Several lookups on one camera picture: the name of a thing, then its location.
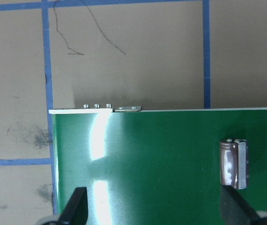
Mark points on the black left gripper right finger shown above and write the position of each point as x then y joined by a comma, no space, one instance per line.
235,210

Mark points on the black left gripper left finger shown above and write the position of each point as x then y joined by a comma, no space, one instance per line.
76,210

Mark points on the green conveyor belt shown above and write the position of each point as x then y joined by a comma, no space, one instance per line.
154,167

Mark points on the brown cylindrical capacitor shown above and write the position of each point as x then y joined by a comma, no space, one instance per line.
234,163

